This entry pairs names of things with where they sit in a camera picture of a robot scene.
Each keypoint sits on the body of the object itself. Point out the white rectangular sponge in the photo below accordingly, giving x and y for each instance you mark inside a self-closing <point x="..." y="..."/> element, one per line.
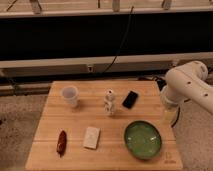
<point x="91" y="137"/>

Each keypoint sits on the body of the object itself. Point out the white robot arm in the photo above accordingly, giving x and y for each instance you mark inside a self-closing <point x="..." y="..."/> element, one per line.
<point x="186" y="82"/>

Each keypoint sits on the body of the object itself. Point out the black smartphone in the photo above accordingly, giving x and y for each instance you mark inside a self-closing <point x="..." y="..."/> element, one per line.
<point x="130" y="100"/>

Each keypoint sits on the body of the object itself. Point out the translucent plastic cup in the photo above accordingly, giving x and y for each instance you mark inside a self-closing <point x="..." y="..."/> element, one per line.
<point x="70" y="95"/>

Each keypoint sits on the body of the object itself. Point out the green ceramic bowl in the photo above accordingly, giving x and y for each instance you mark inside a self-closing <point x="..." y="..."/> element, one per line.
<point x="143" y="140"/>

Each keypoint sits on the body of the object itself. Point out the brown sausage toy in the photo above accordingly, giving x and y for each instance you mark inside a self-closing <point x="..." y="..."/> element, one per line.
<point x="61" y="145"/>

